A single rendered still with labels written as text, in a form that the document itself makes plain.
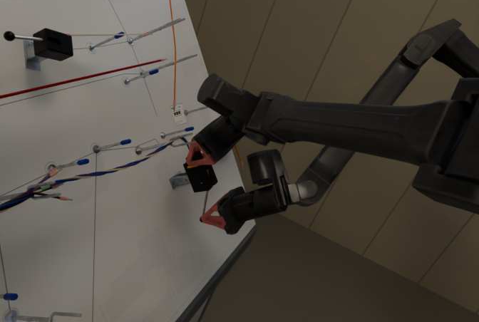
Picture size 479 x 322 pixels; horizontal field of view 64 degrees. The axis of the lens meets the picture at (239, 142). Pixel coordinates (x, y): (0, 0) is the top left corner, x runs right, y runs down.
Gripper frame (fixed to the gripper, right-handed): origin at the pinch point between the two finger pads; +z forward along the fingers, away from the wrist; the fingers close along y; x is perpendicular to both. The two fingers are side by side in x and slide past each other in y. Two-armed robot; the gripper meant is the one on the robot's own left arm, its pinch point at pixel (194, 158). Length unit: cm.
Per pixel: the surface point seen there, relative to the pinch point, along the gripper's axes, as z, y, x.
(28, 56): -5.6, 20.5, -28.9
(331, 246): 88, -151, 109
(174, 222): 10.9, 6.0, 7.9
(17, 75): -4.0, 23.3, -27.3
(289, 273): 93, -106, 90
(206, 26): 58, -159, -55
